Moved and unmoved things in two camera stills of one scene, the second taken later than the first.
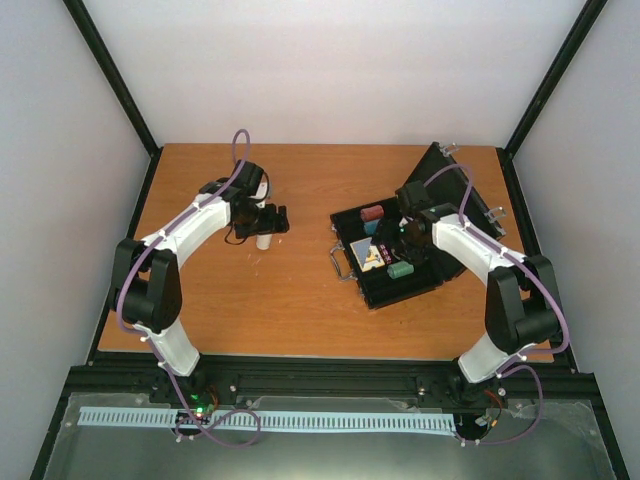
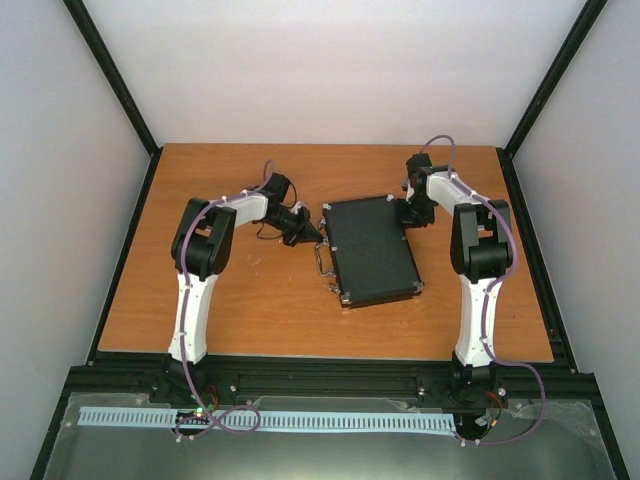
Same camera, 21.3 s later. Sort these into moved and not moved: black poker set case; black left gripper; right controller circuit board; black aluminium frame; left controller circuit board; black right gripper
Moved: black poker set case; black right gripper; black left gripper
Not moved: black aluminium frame; right controller circuit board; left controller circuit board
